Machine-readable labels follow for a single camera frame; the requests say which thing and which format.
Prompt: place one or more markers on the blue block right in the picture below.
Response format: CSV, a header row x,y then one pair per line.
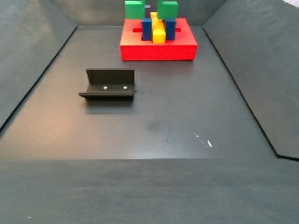
x,y
148,29

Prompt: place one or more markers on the purple block right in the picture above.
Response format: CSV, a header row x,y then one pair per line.
x,y
148,11

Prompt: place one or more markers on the green bridge-shaped block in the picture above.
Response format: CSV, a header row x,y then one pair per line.
x,y
136,9

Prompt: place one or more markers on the black angled bracket holder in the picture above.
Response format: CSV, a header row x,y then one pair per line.
x,y
110,83

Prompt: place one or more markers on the blue block left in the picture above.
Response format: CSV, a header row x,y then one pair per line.
x,y
170,23

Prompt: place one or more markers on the red base board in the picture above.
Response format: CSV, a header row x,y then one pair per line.
x,y
136,49

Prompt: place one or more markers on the blue block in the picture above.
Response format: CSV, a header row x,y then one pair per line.
x,y
170,23
148,29

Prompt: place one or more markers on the yellow long bar block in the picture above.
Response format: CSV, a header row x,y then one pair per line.
x,y
158,29

